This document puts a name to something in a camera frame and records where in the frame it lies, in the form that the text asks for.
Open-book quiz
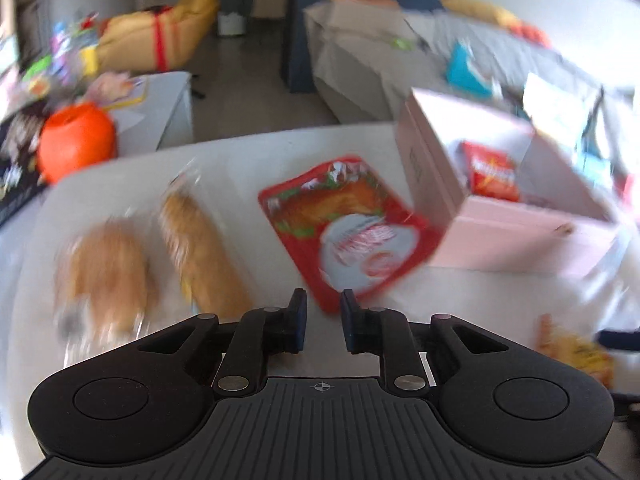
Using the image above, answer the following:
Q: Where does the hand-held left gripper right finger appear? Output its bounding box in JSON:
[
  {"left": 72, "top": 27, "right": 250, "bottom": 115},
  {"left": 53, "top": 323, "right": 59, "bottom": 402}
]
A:
[{"left": 341, "top": 289, "right": 511, "bottom": 392}]

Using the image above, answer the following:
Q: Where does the orange yellow snack packet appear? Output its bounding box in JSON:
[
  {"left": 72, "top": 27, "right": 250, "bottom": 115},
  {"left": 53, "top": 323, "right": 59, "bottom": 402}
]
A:
[{"left": 537, "top": 314, "right": 615, "bottom": 388}]

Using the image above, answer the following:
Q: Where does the white red cartoon card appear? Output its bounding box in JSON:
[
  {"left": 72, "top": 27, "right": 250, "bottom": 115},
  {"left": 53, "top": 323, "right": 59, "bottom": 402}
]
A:
[{"left": 522, "top": 72, "right": 601, "bottom": 146}]

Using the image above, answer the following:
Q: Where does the teal toy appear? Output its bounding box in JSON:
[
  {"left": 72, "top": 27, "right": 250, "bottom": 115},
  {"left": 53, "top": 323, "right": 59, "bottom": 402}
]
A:
[{"left": 446, "top": 40, "right": 496, "bottom": 98}]

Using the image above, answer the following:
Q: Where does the orange cushion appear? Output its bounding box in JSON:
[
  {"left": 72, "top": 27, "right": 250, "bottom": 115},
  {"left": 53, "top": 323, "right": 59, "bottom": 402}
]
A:
[{"left": 510, "top": 22, "right": 551, "bottom": 48}]

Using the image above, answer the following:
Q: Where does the red chicken snack packet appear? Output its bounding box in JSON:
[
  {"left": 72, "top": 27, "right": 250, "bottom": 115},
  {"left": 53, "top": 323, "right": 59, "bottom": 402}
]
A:
[{"left": 257, "top": 155, "right": 443, "bottom": 315}]

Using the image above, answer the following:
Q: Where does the white air purifier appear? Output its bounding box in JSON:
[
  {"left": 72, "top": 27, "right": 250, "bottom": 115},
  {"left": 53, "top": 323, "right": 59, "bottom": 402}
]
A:
[{"left": 216, "top": 7, "right": 246, "bottom": 37}]

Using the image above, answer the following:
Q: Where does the yellow beanbag sofa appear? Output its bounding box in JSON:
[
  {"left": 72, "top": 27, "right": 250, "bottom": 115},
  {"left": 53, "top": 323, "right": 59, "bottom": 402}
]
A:
[{"left": 97, "top": 0, "right": 223, "bottom": 71}]

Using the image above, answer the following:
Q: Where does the grey sofa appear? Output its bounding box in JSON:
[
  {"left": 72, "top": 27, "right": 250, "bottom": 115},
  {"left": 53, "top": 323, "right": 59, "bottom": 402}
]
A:
[{"left": 302, "top": 0, "right": 640, "bottom": 201}]

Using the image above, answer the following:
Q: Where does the round bread packet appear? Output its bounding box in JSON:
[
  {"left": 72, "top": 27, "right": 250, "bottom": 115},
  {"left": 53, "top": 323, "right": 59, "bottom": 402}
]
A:
[{"left": 52, "top": 217, "right": 156, "bottom": 356}]

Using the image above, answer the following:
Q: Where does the black plum snack bag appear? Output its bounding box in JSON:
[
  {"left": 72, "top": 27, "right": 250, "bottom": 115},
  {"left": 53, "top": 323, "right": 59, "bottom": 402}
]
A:
[{"left": 0, "top": 110, "right": 51, "bottom": 226}]

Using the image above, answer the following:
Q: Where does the green yellow toy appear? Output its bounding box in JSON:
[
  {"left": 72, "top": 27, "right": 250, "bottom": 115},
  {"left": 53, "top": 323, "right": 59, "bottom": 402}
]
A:
[{"left": 22, "top": 55, "right": 56, "bottom": 83}]

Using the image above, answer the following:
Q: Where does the red chips packet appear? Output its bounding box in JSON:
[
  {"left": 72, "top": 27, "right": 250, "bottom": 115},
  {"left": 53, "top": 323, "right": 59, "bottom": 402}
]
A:
[{"left": 460, "top": 141, "right": 521, "bottom": 203}]

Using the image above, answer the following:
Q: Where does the blue cabinet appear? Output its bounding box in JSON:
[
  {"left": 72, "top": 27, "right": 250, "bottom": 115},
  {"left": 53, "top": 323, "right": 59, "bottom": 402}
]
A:
[{"left": 280, "top": 0, "right": 448, "bottom": 93}]

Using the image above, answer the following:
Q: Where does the yellow pillow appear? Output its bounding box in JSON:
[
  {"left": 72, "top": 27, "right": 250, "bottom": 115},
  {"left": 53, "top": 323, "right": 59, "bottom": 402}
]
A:
[{"left": 440, "top": 0, "right": 521, "bottom": 28}]

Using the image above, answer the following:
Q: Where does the long bread packet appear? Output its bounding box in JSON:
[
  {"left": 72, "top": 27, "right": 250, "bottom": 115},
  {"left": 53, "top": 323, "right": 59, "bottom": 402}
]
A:
[{"left": 157, "top": 170, "right": 256, "bottom": 321}]

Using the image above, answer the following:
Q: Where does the white side table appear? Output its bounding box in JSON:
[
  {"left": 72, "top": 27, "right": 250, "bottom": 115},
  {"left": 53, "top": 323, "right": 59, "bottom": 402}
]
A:
[{"left": 107, "top": 71, "right": 195, "bottom": 153}]

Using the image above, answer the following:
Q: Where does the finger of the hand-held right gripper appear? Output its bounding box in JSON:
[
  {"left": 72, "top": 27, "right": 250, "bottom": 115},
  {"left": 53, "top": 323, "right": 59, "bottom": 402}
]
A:
[{"left": 596, "top": 329, "right": 640, "bottom": 351}]

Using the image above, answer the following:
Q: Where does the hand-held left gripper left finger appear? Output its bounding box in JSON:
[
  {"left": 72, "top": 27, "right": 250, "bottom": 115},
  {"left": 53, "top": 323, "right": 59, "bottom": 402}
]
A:
[{"left": 137, "top": 288, "right": 307, "bottom": 395}]

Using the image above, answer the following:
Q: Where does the orange pumpkin container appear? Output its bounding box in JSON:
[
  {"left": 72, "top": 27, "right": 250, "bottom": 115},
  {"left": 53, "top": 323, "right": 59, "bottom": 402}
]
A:
[{"left": 37, "top": 101, "right": 118, "bottom": 184}]

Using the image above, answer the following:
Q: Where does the pink cardboard box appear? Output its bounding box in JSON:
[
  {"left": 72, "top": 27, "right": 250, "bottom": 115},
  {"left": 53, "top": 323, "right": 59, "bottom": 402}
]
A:
[{"left": 395, "top": 86, "right": 631, "bottom": 278}]

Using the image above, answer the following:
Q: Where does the pink plush toy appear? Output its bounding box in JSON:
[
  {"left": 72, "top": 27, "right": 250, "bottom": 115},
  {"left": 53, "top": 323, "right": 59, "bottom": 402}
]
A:
[{"left": 92, "top": 72, "right": 133, "bottom": 101}]

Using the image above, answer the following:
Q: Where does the yellow book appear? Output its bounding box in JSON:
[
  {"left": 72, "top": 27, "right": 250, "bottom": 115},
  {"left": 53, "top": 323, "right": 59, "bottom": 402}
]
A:
[{"left": 107, "top": 77, "right": 151, "bottom": 111}]

